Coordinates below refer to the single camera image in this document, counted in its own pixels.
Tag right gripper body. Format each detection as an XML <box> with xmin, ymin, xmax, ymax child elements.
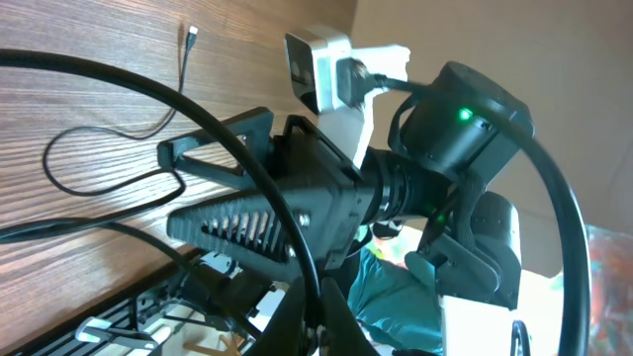
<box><xmin>269</xmin><ymin>115</ymin><xmax>373</xmax><ymax>271</ymax></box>

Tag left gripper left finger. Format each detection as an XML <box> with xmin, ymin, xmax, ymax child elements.
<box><xmin>244</xmin><ymin>278</ymin><xmax>308</xmax><ymax>356</ymax></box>

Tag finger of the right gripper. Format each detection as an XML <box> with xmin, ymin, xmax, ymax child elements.
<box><xmin>167</xmin><ymin>177</ymin><xmax>317</xmax><ymax>282</ymax></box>
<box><xmin>157</xmin><ymin>107</ymin><xmax>274</xmax><ymax>190</ymax></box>

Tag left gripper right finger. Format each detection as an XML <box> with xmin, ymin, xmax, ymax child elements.
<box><xmin>321</xmin><ymin>277</ymin><xmax>378</xmax><ymax>356</ymax></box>

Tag right camera cable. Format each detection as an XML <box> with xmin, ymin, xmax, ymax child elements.
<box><xmin>0</xmin><ymin>47</ymin><xmax>592</xmax><ymax>356</ymax></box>

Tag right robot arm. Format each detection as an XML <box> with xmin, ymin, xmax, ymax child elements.
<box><xmin>157</xmin><ymin>58</ymin><xmax>532</xmax><ymax>308</ymax></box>

